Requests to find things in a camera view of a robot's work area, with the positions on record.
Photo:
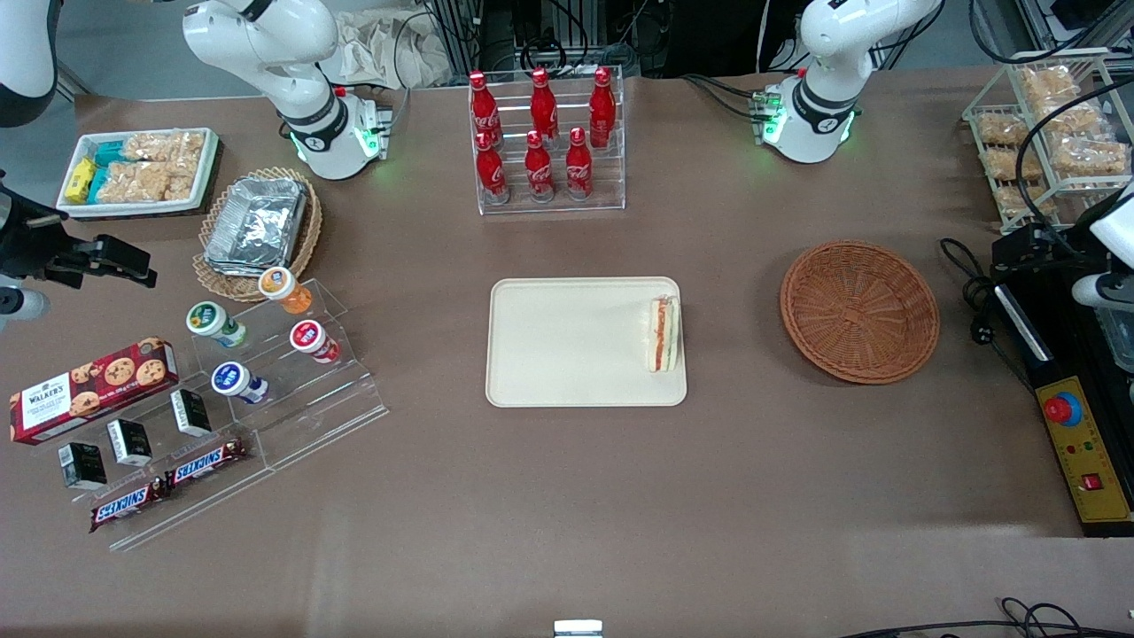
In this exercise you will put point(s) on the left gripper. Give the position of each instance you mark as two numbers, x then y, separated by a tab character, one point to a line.
1052	245

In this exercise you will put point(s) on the Snickers bar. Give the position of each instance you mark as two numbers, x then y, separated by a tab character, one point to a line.
124	505
205	462

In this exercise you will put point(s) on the light wicker basket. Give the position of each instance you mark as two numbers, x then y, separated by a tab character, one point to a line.
310	239

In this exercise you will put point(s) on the red rocker switch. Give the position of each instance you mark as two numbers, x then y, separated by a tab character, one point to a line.
1091	483

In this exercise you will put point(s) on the green lid yogurt cup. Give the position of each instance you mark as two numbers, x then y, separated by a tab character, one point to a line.
211	321

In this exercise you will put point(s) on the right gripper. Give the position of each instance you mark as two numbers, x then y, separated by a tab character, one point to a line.
34	249

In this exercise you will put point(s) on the brown wicker basket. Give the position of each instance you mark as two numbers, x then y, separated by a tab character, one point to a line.
859	312

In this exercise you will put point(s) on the blue lid yogurt cup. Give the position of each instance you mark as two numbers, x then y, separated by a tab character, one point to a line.
232	379

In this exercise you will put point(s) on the white rectangular snack tray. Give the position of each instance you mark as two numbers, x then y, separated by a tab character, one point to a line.
209	168

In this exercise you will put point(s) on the teal snack packet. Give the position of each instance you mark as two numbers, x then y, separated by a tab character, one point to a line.
110	153
97	184

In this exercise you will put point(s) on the clear plastic container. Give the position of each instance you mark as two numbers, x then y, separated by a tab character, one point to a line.
1118	341

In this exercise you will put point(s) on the crumpled beige cloth bag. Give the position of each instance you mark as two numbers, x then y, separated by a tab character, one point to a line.
381	49

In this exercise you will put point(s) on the silver metal bracket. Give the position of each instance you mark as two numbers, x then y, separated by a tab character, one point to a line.
578	629

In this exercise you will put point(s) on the red Walkers cookie box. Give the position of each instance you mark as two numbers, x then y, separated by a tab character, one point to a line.
89	390

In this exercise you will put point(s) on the clear acrylic bottle rack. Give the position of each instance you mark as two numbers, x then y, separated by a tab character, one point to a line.
611	177

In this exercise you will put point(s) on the clear bag of fried snacks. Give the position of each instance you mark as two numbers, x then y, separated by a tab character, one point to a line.
1010	202
1005	164
1072	117
1090	158
1047	84
999	128

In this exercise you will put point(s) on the black control box yellow panel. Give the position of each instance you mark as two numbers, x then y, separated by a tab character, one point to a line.
1085	443

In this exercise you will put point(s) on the stack of foil containers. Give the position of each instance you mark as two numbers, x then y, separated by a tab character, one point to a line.
257	221

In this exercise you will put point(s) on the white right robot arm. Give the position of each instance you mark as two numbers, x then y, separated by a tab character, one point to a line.
283	62

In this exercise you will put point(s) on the orange lid yogurt cup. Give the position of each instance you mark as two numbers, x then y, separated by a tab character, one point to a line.
282	285

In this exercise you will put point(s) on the red emergency stop button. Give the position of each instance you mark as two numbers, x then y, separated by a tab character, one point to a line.
1061	409

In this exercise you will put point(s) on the clear bag of rice crackers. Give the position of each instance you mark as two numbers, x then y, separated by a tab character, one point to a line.
164	146
142	182

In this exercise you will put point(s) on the clear acrylic stepped candy stand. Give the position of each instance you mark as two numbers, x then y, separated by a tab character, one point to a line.
204	505

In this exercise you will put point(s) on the clear acrylic stepped cup stand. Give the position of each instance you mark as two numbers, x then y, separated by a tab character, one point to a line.
328	408

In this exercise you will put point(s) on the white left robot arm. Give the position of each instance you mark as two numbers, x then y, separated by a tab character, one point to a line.
828	62

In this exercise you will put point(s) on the small black box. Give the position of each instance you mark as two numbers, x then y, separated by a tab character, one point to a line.
129	443
82	466
190	413

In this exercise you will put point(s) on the right wrist white cylinder mount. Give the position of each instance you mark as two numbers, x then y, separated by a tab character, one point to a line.
19	304

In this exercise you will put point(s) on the triangular sandwich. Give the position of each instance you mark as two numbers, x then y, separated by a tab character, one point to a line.
664	335

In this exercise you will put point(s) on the red cola bottle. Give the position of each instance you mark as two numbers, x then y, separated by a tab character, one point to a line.
538	170
484	111
602	111
578	168
543	106
491	173

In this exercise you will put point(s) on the yellow snack packet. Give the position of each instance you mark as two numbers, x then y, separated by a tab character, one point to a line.
80	180

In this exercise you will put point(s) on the red lid yogurt cup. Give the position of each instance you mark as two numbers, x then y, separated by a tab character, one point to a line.
310	338

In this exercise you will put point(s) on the beige plastic tray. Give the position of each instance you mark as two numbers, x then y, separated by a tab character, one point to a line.
567	341

